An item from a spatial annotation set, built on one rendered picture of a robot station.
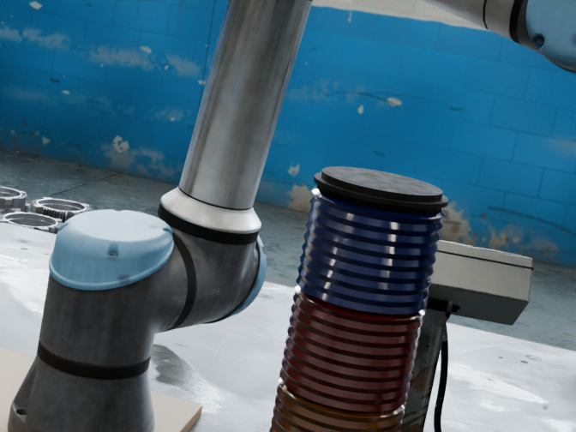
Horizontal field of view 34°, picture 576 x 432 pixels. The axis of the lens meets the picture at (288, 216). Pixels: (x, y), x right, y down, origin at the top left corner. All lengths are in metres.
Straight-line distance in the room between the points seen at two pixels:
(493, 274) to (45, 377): 0.46
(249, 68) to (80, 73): 5.88
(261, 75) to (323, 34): 5.34
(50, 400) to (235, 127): 0.33
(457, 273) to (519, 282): 0.06
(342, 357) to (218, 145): 0.62
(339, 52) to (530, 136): 1.34
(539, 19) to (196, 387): 0.73
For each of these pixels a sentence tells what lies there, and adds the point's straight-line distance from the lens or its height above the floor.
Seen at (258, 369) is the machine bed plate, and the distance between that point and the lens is 1.34.
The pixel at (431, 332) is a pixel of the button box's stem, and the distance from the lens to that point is 1.00.
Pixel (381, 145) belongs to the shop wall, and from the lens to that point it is 6.31.
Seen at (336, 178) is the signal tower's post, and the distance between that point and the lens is 0.41.
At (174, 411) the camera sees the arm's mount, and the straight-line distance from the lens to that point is 1.14.
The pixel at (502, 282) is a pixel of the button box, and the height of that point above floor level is 1.06.
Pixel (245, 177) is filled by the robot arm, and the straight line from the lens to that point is 1.03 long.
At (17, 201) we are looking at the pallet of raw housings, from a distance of 3.23.
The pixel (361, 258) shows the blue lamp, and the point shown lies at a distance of 0.40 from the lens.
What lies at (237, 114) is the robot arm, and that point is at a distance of 1.01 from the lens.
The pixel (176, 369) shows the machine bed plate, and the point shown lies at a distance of 1.30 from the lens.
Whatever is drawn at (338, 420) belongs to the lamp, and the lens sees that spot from 0.42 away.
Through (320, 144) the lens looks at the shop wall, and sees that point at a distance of 6.38.
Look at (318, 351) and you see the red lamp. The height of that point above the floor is 1.14.
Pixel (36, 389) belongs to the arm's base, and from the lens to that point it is 1.00.
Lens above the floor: 1.28
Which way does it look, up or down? 12 degrees down
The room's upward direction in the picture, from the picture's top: 10 degrees clockwise
